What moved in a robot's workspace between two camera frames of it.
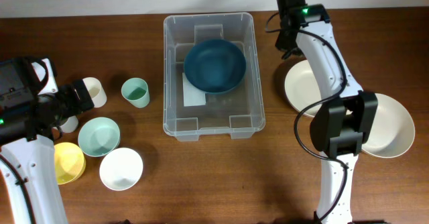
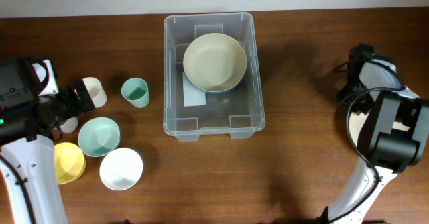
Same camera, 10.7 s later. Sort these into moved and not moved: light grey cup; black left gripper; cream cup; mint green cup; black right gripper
Moved: black right gripper
Not moved: black left gripper; mint green cup; cream cup; light grey cup
